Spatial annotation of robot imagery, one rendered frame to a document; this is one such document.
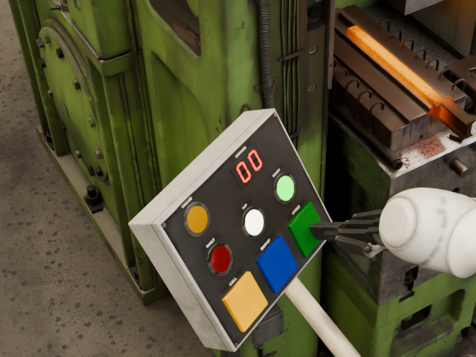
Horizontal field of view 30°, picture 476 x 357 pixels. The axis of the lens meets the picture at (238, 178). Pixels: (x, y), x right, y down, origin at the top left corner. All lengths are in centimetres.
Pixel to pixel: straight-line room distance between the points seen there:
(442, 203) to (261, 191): 43
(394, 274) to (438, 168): 32
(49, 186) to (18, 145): 27
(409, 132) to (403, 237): 74
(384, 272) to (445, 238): 91
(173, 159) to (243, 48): 70
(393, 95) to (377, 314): 59
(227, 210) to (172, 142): 82
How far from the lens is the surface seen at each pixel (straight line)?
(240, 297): 153
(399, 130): 191
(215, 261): 149
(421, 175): 196
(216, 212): 150
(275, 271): 159
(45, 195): 324
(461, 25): 219
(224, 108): 180
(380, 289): 218
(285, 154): 162
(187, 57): 189
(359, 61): 207
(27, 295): 295
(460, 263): 124
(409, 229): 121
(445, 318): 262
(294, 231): 162
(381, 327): 234
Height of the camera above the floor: 223
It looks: 45 degrees down
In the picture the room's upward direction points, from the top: 3 degrees counter-clockwise
